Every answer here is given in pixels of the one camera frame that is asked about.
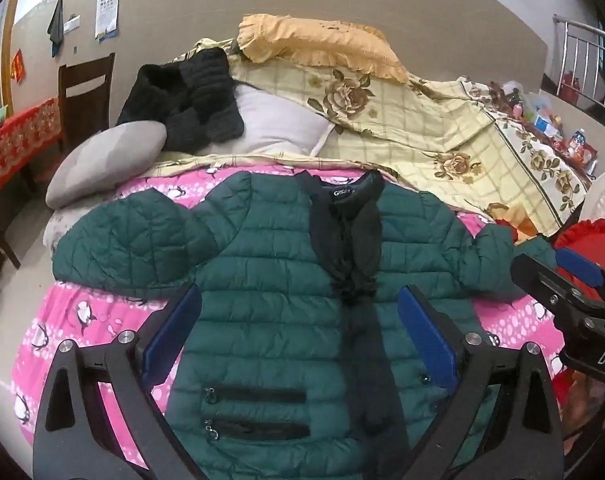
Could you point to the dark wooden chair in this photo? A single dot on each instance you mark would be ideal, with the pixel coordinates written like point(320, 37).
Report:
point(85, 95)

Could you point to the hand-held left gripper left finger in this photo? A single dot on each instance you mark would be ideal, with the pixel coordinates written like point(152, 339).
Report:
point(175, 325)

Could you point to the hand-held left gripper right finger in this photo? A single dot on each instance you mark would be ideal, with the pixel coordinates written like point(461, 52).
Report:
point(427, 330)

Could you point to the red ruffled cushion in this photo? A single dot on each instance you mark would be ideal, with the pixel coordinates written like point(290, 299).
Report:
point(597, 237)

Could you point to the grey pillow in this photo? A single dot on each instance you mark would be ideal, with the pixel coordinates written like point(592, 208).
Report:
point(102, 160)

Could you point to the dark hanging cloth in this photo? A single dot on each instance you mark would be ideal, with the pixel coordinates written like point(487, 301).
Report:
point(56, 25)

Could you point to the red canister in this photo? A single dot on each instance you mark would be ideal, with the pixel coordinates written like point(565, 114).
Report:
point(568, 87)

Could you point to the orange ruffled pillow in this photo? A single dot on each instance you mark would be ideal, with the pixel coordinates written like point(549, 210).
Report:
point(312, 42)

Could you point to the white pillow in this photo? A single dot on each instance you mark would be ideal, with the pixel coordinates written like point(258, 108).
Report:
point(272, 125)

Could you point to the pink penguin blanket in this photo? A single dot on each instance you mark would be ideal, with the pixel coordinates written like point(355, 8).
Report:
point(82, 320)

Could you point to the eye chart poster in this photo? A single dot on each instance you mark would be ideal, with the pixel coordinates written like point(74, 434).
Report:
point(108, 0)

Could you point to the dark wooden table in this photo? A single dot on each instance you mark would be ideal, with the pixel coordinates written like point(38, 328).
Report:
point(2, 245)

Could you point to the green puffer jacket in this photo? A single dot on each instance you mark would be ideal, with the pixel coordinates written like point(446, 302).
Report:
point(262, 270)

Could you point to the pile of colourful packets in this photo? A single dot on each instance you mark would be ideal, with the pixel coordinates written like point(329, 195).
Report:
point(547, 120)

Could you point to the yellow floral quilt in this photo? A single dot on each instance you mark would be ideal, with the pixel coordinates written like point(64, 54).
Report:
point(432, 125)

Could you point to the red patterned tablecloth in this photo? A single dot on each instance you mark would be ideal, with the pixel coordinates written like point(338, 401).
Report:
point(17, 145)

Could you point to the black jacket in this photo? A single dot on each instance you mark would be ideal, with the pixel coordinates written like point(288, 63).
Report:
point(202, 100)

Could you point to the red wall decoration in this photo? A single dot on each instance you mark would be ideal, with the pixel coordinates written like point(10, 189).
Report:
point(17, 65)

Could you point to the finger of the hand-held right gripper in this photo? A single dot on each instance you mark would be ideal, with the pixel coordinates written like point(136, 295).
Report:
point(542, 282)
point(580, 265)

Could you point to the metal stair railing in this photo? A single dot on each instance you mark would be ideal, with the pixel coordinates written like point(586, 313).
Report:
point(567, 60)

